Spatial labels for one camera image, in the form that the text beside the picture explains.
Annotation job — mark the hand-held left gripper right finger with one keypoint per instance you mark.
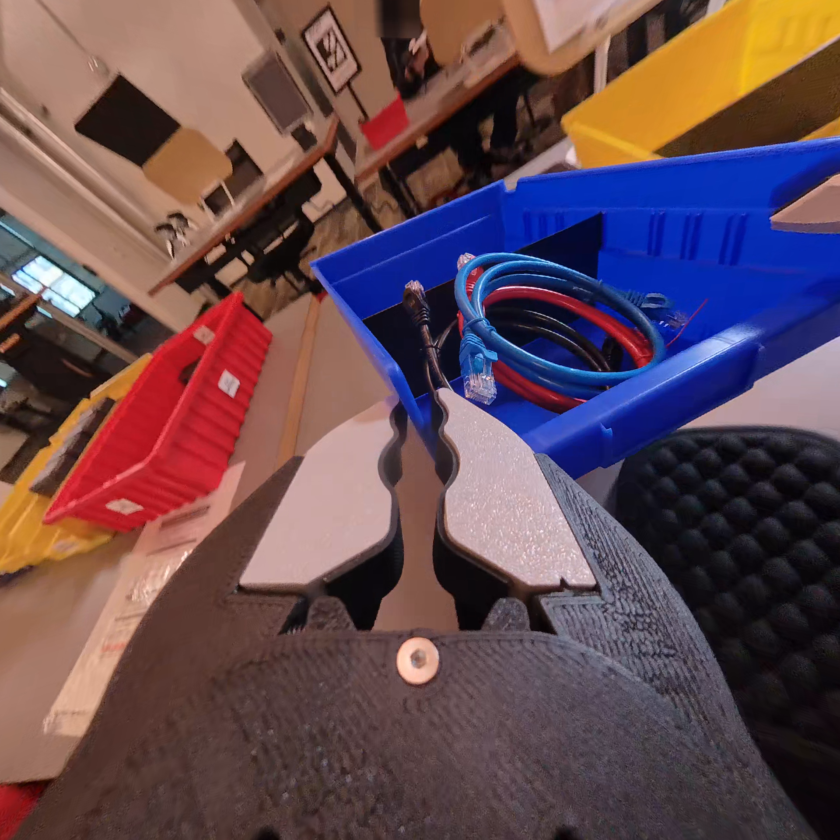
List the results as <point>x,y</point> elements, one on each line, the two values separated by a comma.
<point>505,499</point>

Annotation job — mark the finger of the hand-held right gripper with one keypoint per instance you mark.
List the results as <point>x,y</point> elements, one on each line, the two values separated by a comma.
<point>810,211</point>

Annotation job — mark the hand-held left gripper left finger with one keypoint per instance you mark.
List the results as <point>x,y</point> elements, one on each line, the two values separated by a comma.
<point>328,505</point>

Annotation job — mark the blue plastic bin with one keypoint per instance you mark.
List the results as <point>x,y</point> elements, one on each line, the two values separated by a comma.
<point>564,210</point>

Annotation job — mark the red plastic bin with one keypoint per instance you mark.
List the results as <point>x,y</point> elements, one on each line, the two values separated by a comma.
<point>164,426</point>

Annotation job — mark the large yellow plastic bin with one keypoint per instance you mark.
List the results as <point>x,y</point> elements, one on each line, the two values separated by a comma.
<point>656,85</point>

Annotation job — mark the printed paper sheet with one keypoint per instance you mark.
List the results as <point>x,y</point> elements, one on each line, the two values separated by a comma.
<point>131,590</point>

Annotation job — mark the black bumpy foam mat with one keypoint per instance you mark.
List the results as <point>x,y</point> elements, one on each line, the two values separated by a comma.
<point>754,525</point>

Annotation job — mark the small yellow plastic bin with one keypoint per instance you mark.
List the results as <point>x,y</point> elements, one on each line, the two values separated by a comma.
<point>19,525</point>

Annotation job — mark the wooden-edged work table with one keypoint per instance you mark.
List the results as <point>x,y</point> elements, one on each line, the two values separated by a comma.
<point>262,197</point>
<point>433,111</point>

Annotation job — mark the window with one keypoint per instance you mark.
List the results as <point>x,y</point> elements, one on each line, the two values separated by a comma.
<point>56,283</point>

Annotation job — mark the beige chair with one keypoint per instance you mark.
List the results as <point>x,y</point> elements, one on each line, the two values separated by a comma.
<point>187,164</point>

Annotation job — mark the red box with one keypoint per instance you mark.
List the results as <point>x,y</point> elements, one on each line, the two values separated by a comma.
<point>386,123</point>

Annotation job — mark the grey wall panel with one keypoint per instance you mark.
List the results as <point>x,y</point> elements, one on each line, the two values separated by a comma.
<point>275,92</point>

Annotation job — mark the black wall panel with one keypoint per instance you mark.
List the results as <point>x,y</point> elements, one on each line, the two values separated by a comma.
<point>124,118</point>

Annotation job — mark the framed wall poster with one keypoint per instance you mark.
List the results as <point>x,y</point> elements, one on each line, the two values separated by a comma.
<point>331,49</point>

